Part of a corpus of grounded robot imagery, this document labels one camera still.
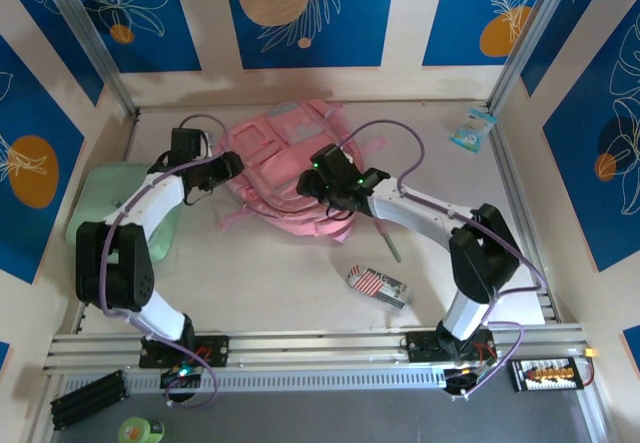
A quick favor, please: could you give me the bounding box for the aluminium mounting rail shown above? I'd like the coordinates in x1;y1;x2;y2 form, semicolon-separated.
42;322;589;377

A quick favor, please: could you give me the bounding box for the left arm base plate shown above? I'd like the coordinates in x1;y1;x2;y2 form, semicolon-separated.
138;335;230;369

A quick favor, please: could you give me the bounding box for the black ribbed block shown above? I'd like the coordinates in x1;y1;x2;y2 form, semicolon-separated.
49;368;127;432

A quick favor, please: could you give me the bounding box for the black power distribution board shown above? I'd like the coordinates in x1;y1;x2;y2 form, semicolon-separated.
508;356;585;393

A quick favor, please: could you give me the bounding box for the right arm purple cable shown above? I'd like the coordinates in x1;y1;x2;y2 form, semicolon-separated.
339;119;549;400

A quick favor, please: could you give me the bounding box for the blue white tissue pack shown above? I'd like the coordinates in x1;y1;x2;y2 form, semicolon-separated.
448;107;499;153

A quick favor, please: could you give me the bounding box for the flag print pencil case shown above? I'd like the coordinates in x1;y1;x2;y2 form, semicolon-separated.
346;265;413;310

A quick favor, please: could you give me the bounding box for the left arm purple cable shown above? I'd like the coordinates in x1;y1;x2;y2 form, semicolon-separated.
99;114;246;410

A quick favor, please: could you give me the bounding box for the small circuit board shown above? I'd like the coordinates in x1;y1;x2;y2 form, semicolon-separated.
159;365;204;390
443;367;484;395

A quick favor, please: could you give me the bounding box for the mint green zip case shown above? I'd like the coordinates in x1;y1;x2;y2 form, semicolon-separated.
64;161;181;263

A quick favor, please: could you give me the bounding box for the green pen with pink cap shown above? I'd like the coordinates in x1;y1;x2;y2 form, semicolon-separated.
377;220;403;264

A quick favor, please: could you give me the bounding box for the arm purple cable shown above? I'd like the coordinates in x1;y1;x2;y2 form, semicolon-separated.
339;119;549;400
99;114;246;410

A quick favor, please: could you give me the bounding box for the pink backpack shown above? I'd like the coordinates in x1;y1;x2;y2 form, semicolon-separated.
214;100;389;245

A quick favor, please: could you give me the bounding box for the green tape roll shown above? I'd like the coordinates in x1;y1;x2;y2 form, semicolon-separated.
118;416;165;443

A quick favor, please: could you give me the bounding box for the aluminium frame post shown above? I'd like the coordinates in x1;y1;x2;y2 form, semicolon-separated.
487;0;591;114
37;0;141;117

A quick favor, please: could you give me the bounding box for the grey slotted cable duct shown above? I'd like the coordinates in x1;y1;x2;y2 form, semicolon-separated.
62;366;449;397

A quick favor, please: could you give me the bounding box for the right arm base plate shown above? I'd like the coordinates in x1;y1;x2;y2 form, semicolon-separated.
405;330;496;364

